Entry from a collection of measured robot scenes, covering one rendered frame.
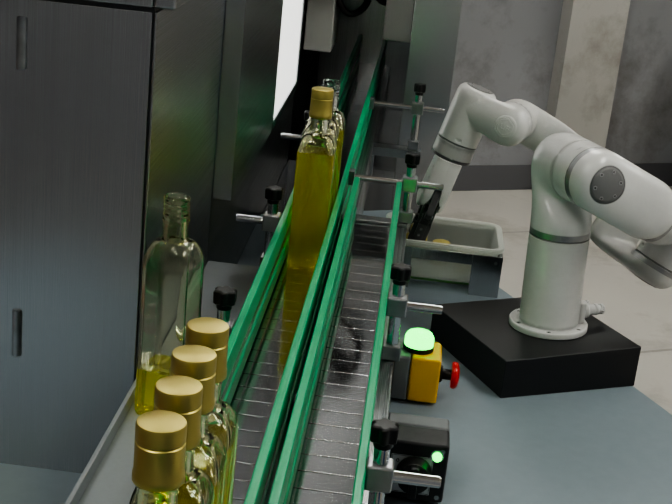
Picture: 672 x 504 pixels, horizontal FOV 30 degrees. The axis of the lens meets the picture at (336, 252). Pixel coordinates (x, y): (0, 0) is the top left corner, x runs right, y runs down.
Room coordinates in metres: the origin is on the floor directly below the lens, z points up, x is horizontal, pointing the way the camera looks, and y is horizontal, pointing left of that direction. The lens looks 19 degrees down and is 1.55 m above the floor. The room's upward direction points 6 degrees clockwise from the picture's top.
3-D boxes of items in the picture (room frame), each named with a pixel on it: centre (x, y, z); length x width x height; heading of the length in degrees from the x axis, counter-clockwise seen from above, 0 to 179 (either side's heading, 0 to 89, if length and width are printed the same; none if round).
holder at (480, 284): (2.25, -0.17, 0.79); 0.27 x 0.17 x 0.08; 87
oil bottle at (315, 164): (1.88, 0.05, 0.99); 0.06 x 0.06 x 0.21; 86
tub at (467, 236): (2.25, -0.20, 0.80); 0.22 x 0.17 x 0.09; 87
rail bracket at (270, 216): (1.84, 0.12, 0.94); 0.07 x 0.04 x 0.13; 87
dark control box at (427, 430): (1.43, -0.13, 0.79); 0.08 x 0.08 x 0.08; 87
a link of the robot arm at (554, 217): (1.88, -0.35, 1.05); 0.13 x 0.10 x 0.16; 21
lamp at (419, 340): (1.71, -0.14, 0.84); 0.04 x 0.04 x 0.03
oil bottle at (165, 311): (1.32, 0.18, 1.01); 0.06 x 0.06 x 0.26; 74
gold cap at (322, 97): (1.88, 0.05, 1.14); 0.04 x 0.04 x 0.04
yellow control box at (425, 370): (1.71, -0.14, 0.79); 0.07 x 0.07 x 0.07; 87
